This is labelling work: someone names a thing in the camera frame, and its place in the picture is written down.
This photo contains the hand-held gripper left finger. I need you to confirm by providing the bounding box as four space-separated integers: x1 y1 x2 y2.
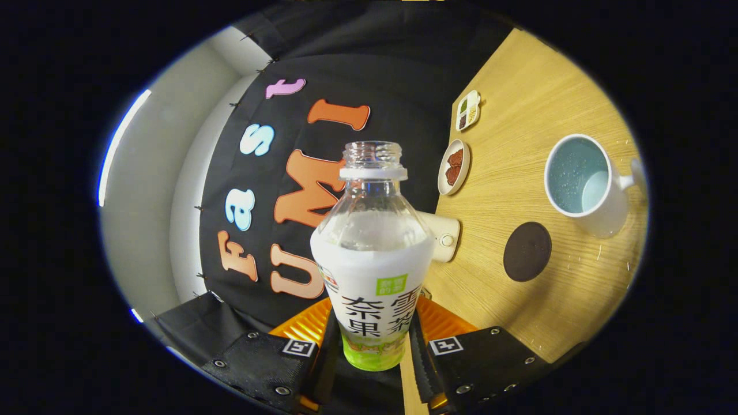
202 297 341 413

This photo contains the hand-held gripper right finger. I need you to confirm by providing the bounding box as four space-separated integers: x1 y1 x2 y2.
406 295 548 413

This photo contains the round dark brown coaster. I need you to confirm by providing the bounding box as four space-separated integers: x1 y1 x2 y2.
503 222 552 282

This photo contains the clear juice bottle white label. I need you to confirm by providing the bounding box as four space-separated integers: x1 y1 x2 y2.
310 141 436 372

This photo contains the white cup blue inside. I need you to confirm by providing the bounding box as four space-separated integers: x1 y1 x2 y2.
544 134 646 239

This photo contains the wooden table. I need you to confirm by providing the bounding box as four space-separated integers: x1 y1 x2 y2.
401 28 649 415

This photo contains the cream toaster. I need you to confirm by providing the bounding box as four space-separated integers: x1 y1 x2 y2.
416 210 461 263

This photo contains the round plate with brown food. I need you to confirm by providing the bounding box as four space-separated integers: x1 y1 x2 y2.
437 139 471 196

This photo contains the white divided snack dish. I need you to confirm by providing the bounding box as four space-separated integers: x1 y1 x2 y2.
455 90 481 132

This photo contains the black backdrop cloth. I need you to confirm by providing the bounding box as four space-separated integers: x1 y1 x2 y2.
151 2 515 415

